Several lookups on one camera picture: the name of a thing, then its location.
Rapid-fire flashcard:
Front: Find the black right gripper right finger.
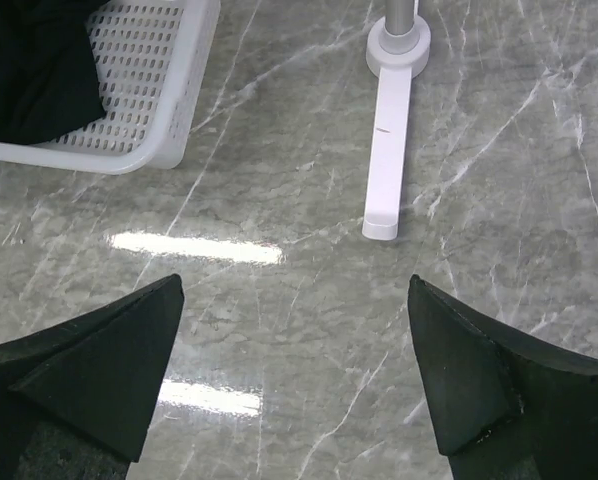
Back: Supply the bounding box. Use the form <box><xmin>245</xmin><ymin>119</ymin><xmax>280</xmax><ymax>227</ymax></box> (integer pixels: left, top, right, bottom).
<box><xmin>408</xmin><ymin>275</ymin><xmax>598</xmax><ymax>479</ymax></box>

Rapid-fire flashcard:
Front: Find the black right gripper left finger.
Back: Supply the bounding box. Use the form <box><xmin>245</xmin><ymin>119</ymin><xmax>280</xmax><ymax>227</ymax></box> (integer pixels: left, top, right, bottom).
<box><xmin>0</xmin><ymin>274</ymin><xmax>185</xmax><ymax>479</ymax></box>

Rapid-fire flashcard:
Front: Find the black underwear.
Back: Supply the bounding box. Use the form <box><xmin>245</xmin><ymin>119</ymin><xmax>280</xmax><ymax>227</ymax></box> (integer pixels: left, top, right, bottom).
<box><xmin>0</xmin><ymin>0</ymin><xmax>105</xmax><ymax>145</ymax></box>

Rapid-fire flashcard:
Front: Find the white perforated plastic basket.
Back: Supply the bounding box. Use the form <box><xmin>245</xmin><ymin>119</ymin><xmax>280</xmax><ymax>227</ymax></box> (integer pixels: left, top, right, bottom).
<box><xmin>0</xmin><ymin>1</ymin><xmax>221</xmax><ymax>175</ymax></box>

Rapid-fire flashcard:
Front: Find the white metal drying rack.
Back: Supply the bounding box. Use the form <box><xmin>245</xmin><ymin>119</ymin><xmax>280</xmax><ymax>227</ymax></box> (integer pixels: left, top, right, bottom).
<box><xmin>362</xmin><ymin>1</ymin><xmax>431</xmax><ymax>241</ymax></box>

